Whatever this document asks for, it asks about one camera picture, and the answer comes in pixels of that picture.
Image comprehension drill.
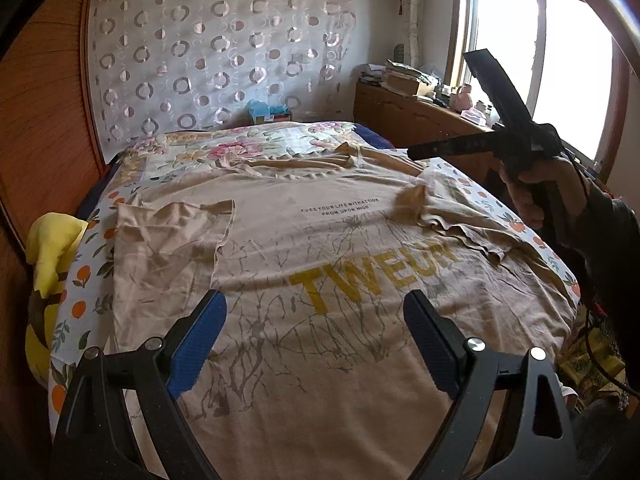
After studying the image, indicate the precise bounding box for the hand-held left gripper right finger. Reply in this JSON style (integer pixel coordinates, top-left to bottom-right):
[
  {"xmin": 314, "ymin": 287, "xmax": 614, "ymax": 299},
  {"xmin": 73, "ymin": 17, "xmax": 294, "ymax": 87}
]
[{"xmin": 403, "ymin": 289, "xmax": 576, "ymax": 480}]

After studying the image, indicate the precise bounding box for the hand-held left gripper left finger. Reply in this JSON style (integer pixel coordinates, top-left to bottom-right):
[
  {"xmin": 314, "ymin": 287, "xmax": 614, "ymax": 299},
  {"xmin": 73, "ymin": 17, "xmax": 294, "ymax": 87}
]
[{"xmin": 50, "ymin": 289, "xmax": 228, "ymax": 480}]

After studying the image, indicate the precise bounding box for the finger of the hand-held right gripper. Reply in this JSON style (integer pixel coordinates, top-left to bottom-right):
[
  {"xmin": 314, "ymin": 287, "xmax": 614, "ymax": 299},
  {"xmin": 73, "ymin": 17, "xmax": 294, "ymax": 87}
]
[
  {"xmin": 463, "ymin": 48, "xmax": 535, "ymax": 133},
  {"xmin": 407, "ymin": 130, "xmax": 507, "ymax": 162}
]

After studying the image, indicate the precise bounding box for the beige printed t-shirt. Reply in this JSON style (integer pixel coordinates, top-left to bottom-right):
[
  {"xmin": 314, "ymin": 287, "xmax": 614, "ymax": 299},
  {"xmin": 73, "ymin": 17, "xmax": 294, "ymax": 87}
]
[{"xmin": 112, "ymin": 142, "xmax": 576, "ymax": 480}]

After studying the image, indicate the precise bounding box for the person's right forearm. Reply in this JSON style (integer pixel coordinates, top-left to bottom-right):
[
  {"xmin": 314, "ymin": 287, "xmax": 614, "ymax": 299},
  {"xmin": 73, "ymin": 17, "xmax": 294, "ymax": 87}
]
[{"xmin": 550, "ymin": 192, "xmax": 640, "ymax": 321}]

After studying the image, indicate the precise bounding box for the person's right hand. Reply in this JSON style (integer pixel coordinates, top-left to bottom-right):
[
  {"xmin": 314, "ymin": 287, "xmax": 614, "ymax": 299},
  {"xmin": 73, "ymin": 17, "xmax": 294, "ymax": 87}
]
[{"xmin": 499, "ymin": 156, "xmax": 593, "ymax": 233}]

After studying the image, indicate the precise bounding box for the long wooden cabinet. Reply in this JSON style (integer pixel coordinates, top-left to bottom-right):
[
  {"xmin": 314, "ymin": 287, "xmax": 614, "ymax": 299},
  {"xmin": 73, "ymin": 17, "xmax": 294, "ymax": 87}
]
[{"xmin": 354, "ymin": 82, "xmax": 506, "ymax": 186}]

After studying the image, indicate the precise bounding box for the cardboard box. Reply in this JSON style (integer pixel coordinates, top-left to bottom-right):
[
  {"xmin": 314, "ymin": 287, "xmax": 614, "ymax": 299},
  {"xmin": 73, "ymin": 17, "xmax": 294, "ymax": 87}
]
[{"xmin": 385, "ymin": 75, "xmax": 434, "ymax": 97}]

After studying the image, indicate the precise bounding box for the window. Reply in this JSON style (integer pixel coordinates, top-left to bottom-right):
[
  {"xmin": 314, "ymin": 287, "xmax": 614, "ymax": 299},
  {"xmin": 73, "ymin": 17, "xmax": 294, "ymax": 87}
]
[{"xmin": 452, "ymin": 0, "xmax": 631, "ymax": 181}]

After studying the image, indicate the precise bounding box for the pile of papers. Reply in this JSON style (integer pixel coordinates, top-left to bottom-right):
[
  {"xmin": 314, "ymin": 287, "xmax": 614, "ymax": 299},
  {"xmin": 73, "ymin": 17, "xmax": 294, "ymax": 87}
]
[{"xmin": 385, "ymin": 59, "xmax": 442, "ymax": 86}]

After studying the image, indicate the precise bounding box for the stack of books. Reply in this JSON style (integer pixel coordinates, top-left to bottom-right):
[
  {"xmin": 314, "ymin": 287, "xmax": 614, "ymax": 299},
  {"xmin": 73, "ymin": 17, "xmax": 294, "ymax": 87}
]
[{"xmin": 359, "ymin": 62, "xmax": 388, "ymax": 86}]

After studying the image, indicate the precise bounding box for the patterned window curtain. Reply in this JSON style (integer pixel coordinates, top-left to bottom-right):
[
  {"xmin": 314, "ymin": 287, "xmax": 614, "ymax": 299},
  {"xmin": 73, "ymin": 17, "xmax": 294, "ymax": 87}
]
[{"xmin": 395, "ymin": 0, "xmax": 427, "ymax": 68}]

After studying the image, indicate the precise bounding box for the orange fruit print bedsheet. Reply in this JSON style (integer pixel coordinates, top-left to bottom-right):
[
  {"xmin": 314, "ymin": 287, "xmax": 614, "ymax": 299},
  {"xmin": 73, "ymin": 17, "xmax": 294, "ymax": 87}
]
[{"xmin": 47, "ymin": 157, "xmax": 583, "ymax": 480}]

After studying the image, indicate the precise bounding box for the yellow patterned cloth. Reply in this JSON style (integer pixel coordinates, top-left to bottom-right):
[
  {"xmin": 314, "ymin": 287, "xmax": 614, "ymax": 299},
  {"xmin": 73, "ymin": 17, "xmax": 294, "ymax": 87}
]
[{"xmin": 557, "ymin": 317, "xmax": 640, "ymax": 411}]

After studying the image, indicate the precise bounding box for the floral quilt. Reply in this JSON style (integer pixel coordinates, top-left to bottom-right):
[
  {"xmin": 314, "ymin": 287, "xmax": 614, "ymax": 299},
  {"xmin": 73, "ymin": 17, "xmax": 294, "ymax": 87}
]
[{"xmin": 120, "ymin": 121, "xmax": 396, "ymax": 183}]

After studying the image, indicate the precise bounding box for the circle pattern lace curtain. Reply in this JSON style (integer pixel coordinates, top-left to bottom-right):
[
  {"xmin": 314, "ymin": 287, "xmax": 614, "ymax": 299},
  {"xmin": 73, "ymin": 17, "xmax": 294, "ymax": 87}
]
[{"xmin": 90, "ymin": 0, "xmax": 358, "ymax": 143}]

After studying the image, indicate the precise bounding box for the wooden headboard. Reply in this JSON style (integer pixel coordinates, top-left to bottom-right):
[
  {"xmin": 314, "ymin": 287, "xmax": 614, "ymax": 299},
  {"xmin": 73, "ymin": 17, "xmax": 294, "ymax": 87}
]
[{"xmin": 0, "ymin": 0, "xmax": 108, "ymax": 480}]

